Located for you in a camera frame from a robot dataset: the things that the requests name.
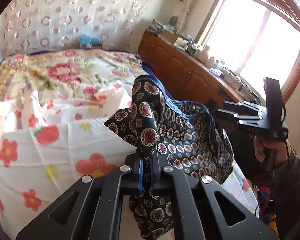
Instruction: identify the navy medallion patterned garment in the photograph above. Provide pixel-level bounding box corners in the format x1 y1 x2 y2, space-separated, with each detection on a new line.
105 75 234 239

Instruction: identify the grey right sleeve forearm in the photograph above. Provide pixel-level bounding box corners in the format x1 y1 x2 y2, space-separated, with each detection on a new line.
273 152 300 239

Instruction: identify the person's right hand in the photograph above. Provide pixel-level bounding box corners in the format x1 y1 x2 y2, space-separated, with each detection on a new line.
253 134 292 168

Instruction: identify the white flower print sheet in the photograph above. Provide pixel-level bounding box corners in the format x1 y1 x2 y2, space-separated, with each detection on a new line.
0 88 259 239

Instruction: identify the pink bottle on sideboard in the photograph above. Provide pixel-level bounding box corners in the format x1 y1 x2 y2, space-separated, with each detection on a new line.
197 46 210 64

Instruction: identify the wooden framed window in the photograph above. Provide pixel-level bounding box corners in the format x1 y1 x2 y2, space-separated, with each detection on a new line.
196 0 300 102

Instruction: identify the long wooden sideboard cabinet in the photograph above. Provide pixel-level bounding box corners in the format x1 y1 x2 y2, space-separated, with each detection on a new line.
138 32 253 109

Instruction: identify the cardboard box on sideboard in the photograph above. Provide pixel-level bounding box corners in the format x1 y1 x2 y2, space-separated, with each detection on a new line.
158 30 187 47

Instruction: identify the floral rose bed blanket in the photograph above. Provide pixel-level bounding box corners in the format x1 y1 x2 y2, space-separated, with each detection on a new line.
0 49 146 105

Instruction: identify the blue box at bed head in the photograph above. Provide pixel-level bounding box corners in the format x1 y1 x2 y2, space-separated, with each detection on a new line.
79 35 102 49

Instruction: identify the white circle pattern curtain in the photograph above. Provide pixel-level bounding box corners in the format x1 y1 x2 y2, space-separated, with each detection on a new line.
0 0 153 57

